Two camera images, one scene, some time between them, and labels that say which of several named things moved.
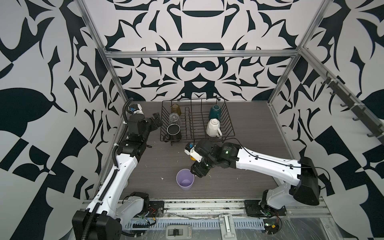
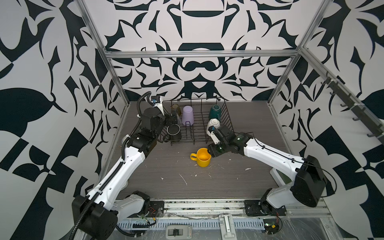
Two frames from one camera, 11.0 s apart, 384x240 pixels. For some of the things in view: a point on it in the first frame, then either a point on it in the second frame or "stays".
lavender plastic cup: (185, 179) → (188, 116)
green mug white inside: (215, 112) stays
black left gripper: (154, 124) → (168, 121)
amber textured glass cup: (175, 108) stays
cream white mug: (212, 129) stays
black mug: (173, 134) stays
